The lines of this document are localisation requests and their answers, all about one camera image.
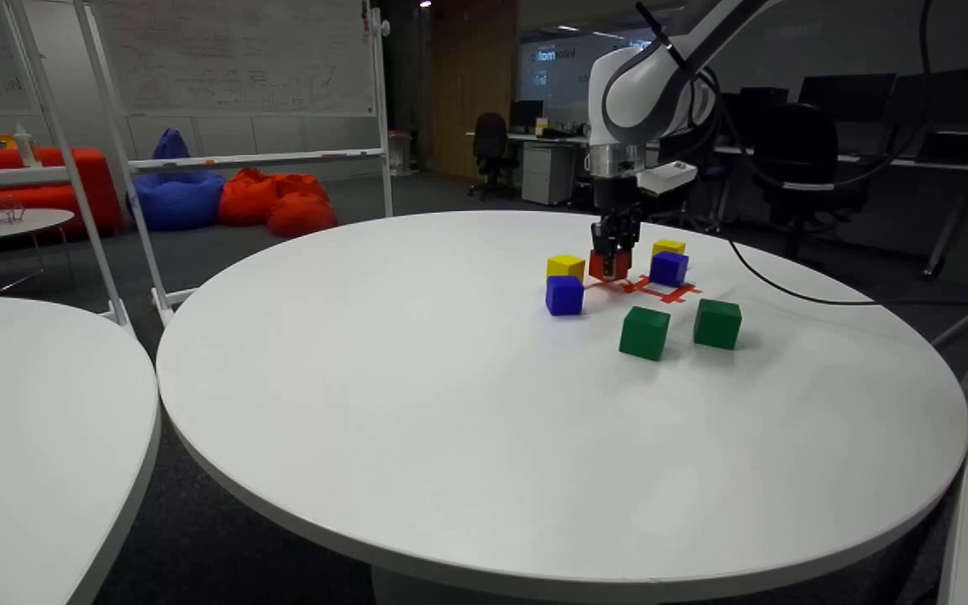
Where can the orange bean bag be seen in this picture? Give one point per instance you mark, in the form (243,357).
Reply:
(303,208)
(246,199)

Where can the white office desk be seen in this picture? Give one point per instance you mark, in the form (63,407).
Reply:
(544,170)

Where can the blue cube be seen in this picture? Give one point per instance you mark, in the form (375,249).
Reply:
(562,297)
(671,270)

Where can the white round side table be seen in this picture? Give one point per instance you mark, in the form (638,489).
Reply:
(24,449)

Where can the red cube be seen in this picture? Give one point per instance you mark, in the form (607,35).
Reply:
(614,268)

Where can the blue bean bag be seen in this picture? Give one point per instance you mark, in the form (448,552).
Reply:
(177,199)

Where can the red sofa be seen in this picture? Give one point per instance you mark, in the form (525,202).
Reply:
(102,189)

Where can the clear plastic bottle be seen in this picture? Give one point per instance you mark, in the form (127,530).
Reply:
(24,147)

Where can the grey desk with metal legs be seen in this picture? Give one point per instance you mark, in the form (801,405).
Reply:
(933,167)

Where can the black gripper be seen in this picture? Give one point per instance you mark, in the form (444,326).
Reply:
(615,206)

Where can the red tape cross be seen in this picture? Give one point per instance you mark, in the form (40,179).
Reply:
(671,295)

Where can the black computer monitor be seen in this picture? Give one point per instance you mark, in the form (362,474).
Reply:
(525,114)

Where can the light grey wrist camera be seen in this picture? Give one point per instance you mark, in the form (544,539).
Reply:
(666,177)

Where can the small round white table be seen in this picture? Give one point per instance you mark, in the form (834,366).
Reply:
(14,223)

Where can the green cube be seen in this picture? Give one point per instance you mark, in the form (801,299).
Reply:
(717,323)
(644,333)

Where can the brown wooden pillar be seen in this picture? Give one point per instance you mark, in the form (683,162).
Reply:
(472,79)

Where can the yellow cube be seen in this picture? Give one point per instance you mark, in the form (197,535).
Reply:
(671,247)
(565,268)

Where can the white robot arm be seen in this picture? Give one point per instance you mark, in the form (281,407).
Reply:
(638,95)

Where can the black partition screen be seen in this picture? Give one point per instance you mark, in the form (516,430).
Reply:
(956,103)

